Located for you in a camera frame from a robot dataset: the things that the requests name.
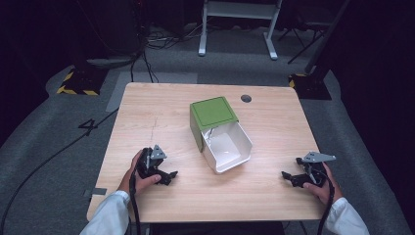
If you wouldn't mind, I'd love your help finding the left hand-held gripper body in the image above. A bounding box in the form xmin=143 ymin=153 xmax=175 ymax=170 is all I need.
xmin=135 ymin=144 xmax=168 ymax=180

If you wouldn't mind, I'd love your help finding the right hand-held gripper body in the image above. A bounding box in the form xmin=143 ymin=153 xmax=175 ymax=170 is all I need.
xmin=295 ymin=151 xmax=337 ymax=189

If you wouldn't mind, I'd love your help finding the white drawer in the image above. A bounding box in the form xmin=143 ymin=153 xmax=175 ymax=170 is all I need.
xmin=201 ymin=121 xmax=254 ymax=174

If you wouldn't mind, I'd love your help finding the green drawer cabinet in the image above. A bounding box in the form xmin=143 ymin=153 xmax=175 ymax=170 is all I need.
xmin=189 ymin=96 xmax=240 ymax=153

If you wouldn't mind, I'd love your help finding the person's left hand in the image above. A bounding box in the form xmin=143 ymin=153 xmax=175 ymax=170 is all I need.
xmin=116 ymin=149 xmax=162 ymax=197

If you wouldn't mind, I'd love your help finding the person's right hand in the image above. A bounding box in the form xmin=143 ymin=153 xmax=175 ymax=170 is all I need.
xmin=302 ymin=162 xmax=345 ymax=206

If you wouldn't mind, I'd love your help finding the grey tape piece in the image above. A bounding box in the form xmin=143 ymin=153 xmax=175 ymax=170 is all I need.
xmin=83 ymin=187 xmax=108 ymax=198

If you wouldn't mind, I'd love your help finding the black yellow striped stand base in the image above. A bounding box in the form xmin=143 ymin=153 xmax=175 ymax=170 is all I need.
xmin=288 ymin=72 xmax=333 ymax=101
xmin=56 ymin=67 xmax=109 ymax=97

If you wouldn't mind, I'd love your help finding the black tripod stand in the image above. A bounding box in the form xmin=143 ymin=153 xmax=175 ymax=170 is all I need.
xmin=277 ymin=19 xmax=331 ymax=66

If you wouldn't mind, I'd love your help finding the grey metal pole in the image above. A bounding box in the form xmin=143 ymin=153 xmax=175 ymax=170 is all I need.
xmin=304 ymin=0 xmax=352 ymax=74

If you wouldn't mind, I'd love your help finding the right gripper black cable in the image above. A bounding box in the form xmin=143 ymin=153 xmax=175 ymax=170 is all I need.
xmin=315 ymin=172 xmax=337 ymax=235

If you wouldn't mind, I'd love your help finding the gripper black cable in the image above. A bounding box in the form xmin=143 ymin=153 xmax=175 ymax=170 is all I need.
xmin=128 ymin=169 xmax=143 ymax=235
xmin=315 ymin=172 xmax=337 ymax=235

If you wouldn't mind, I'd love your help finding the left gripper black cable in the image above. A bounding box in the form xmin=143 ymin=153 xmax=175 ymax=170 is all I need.
xmin=128 ymin=169 xmax=143 ymax=235

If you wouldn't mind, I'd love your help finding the black floor cable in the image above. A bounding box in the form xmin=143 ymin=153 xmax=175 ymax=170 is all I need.
xmin=0 ymin=108 xmax=119 ymax=233

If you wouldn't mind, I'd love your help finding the bundle of black floor cables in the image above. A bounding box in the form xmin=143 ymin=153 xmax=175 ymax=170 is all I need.
xmin=129 ymin=19 xmax=209 ymax=84

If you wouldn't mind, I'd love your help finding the white metal table frame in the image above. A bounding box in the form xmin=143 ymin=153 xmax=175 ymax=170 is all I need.
xmin=198 ymin=0 xmax=284 ymax=61

